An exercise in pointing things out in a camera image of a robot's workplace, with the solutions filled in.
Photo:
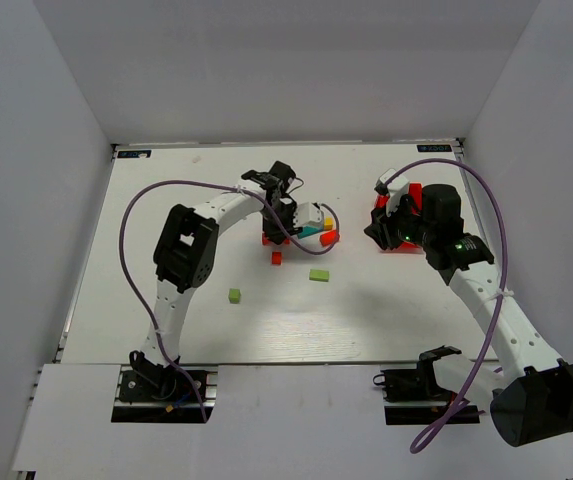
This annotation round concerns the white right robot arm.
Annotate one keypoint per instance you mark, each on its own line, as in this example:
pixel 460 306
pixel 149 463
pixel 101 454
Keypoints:
pixel 531 399

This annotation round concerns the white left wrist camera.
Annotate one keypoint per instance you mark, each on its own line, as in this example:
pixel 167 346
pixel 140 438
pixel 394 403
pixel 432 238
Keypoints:
pixel 308 214

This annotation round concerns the red arch block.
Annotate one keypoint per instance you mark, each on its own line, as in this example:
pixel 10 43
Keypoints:
pixel 275 239

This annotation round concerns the right blue corner label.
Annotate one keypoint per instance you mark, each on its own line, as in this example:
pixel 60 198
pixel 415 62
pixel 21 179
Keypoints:
pixel 434 148

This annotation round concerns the red rectangular block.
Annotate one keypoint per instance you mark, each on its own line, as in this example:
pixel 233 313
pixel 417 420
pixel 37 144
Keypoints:
pixel 328 238

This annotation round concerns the teal long block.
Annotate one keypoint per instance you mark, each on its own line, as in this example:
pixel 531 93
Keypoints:
pixel 309 231

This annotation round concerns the green flat rectangular block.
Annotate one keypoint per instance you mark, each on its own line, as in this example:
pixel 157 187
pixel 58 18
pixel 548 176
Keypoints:
pixel 319 275

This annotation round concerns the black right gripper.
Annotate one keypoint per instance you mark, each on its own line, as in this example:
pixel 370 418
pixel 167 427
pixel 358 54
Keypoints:
pixel 379 228

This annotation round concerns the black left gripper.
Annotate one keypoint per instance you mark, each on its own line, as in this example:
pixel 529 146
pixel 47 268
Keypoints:
pixel 276 226

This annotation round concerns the blue corner label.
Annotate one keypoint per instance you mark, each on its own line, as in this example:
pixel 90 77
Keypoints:
pixel 134 154
pixel 434 148

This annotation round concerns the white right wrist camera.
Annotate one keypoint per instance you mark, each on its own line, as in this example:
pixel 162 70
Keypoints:
pixel 392 185

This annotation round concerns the small green cube block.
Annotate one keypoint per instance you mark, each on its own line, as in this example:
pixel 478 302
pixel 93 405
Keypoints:
pixel 234 296

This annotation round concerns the red plastic bin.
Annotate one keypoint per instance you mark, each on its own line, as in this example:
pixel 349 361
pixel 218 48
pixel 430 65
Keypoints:
pixel 415 190

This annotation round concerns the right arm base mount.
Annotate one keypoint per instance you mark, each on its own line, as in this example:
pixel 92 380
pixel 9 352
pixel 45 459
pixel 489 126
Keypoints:
pixel 406 399

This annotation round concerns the small red cube block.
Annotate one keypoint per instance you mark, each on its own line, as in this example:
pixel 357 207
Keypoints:
pixel 276 258

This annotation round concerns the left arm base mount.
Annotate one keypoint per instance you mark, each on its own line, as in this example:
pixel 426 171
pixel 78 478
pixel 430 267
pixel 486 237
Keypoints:
pixel 139 402

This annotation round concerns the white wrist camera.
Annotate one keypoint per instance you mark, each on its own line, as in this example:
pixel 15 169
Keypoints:
pixel 392 185
pixel 308 214

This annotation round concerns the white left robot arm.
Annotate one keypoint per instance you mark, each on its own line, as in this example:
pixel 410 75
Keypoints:
pixel 184 259

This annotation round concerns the left blue corner label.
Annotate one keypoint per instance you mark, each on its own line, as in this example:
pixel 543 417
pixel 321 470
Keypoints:
pixel 134 154

